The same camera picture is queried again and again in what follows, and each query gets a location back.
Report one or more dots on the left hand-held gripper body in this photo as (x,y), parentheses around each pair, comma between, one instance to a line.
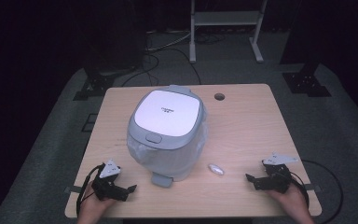
(109,169)

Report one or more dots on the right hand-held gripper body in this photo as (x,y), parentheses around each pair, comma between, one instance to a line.
(276,174)

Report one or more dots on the small white paper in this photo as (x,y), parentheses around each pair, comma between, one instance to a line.
(216,169)

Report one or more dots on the white rice cooker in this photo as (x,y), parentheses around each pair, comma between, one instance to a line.
(167,112)

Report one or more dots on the person's right hand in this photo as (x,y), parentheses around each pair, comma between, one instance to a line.
(287,199)

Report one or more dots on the person's left hand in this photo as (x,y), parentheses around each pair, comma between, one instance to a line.
(94,205)

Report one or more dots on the grey tape strip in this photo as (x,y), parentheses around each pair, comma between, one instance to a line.
(312,187)

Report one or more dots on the dark floor outlet plate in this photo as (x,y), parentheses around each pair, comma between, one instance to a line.
(89,122)

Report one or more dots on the black stand base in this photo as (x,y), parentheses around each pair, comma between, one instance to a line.
(94,85)
(306,82)

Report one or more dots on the white metal stand frame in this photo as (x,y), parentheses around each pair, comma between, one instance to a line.
(227,18)

